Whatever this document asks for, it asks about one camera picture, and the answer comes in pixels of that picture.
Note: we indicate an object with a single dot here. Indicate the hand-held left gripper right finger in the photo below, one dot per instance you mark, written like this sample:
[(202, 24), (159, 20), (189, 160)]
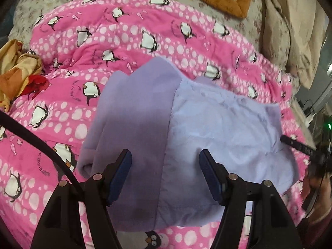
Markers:
[(211, 176)]

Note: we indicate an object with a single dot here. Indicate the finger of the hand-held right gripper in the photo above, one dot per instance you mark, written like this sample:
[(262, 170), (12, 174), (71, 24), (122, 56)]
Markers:
[(295, 143)]

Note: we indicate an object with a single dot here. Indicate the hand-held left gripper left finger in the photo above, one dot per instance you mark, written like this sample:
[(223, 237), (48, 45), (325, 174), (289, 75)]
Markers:
[(119, 176)]

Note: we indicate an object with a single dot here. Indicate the purple fleece garment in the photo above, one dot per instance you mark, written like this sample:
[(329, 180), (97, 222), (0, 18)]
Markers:
[(207, 114)]

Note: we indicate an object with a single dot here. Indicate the person's right hand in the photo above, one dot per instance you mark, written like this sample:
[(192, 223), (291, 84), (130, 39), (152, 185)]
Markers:
[(316, 199)]

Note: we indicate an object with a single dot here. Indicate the beige cloth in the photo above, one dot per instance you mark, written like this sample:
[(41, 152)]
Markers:
[(293, 18)]

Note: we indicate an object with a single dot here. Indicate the pink penguin print blanket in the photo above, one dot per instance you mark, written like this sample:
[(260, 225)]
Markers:
[(116, 39)]

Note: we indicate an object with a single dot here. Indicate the yellow orange fleece blanket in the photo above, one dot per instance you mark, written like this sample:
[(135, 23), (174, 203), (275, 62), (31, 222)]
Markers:
[(15, 57)]

